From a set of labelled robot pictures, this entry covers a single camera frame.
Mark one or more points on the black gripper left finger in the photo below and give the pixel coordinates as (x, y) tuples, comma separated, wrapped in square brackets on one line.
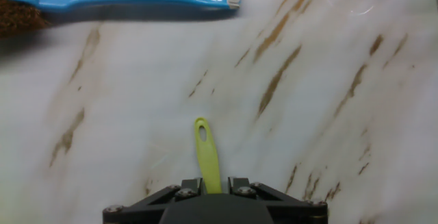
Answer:
[(154, 203)]

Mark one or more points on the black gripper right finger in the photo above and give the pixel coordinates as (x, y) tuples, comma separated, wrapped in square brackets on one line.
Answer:
[(280, 203)]

